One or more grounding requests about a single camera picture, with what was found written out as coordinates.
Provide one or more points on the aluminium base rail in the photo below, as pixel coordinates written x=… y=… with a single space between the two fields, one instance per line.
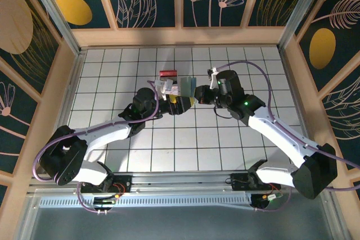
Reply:
x=180 y=181

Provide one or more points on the white card red drawing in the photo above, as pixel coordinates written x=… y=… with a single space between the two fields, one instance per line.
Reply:
x=175 y=91

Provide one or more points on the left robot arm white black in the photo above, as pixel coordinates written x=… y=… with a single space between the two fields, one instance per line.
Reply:
x=104 y=134

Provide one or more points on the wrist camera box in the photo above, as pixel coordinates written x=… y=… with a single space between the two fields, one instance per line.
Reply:
x=211 y=72
x=164 y=86

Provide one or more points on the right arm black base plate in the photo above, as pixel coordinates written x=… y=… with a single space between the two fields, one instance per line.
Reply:
x=237 y=183

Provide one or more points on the aluminium table side rail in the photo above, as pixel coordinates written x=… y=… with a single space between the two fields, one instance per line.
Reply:
x=73 y=82
x=291 y=82

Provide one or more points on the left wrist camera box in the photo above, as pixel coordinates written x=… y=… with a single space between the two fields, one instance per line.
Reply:
x=164 y=86

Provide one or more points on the plain red card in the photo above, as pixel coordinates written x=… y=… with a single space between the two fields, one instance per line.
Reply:
x=168 y=73

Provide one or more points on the green card holder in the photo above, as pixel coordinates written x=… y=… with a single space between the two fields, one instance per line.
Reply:
x=185 y=86

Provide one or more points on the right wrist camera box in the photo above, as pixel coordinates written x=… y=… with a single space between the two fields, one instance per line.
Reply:
x=211 y=72

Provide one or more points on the aluminium corner post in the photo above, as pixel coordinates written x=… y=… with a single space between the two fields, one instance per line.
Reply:
x=302 y=12
x=54 y=12

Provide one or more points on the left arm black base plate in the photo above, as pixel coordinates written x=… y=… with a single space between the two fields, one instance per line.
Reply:
x=126 y=185

